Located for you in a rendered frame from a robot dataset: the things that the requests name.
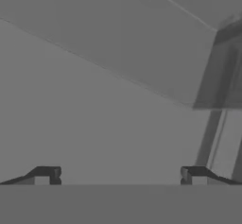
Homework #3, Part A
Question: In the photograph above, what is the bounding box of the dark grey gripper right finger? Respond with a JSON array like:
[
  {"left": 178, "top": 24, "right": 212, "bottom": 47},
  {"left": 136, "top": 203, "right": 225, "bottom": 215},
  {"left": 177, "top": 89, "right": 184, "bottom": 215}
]
[{"left": 180, "top": 165, "right": 242, "bottom": 186}]

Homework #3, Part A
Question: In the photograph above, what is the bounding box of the grey fridge door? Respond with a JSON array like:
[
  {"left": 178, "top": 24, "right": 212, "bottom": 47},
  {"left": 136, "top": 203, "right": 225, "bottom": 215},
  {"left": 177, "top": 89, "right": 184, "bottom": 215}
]
[
  {"left": 0, "top": 17, "right": 223, "bottom": 186},
  {"left": 0, "top": 0, "right": 242, "bottom": 109}
]

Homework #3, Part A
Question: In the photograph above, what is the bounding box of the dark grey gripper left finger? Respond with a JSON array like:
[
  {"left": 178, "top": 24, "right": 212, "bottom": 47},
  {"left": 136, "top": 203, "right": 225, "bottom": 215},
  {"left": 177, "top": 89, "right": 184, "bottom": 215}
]
[{"left": 0, "top": 165, "right": 63, "bottom": 186}]

